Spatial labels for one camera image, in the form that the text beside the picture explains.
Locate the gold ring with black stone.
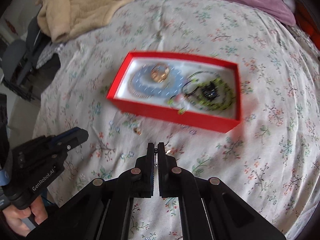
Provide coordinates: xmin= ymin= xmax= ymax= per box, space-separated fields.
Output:
xmin=150 ymin=63 xmax=171 ymax=84

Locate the blue beaded bracelet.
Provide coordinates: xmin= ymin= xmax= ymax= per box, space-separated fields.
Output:
xmin=130 ymin=63 xmax=187 ymax=99

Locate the silver ring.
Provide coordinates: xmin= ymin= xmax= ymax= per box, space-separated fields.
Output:
xmin=153 ymin=147 xmax=172 ymax=168

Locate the dark chair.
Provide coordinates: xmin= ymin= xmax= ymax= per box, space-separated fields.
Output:
xmin=1 ymin=17 xmax=61 ymax=102

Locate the left hand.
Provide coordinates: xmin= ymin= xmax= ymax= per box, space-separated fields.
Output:
xmin=2 ymin=196 xmax=48 ymax=237

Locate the small gold earring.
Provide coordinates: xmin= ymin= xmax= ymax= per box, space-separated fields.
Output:
xmin=133 ymin=127 xmax=141 ymax=135

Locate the black flower jewelry piece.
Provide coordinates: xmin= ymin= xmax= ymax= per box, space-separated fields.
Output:
xmin=201 ymin=82 xmax=219 ymax=101

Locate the orange plush toy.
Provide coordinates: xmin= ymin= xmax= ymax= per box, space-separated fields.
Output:
xmin=294 ymin=3 xmax=320 ymax=49

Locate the green beaded necklace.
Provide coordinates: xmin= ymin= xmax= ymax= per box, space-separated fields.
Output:
xmin=167 ymin=71 xmax=237 ymax=116

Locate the red jewelry box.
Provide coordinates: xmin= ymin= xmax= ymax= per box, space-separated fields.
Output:
xmin=107 ymin=51 xmax=242 ymax=133

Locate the beige fleece blanket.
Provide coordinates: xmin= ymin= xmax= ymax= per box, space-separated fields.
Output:
xmin=37 ymin=0 xmax=134 ymax=43

